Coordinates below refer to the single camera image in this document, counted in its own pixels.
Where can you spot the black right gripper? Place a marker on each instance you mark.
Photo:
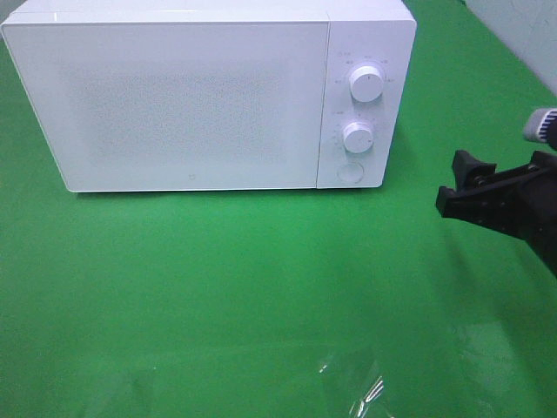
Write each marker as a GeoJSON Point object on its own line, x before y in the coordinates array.
{"type": "Point", "coordinates": [519, 202]}

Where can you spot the white microwave oven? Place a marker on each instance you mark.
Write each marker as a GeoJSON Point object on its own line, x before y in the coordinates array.
{"type": "Point", "coordinates": [160, 96]}

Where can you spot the green table cloth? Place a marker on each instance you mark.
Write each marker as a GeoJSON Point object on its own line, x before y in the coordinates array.
{"type": "Point", "coordinates": [223, 304]}

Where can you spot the clear plastic tape patch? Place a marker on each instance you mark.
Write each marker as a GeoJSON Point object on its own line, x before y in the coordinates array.
{"type": "Point", "coordinates": [470, 372]}

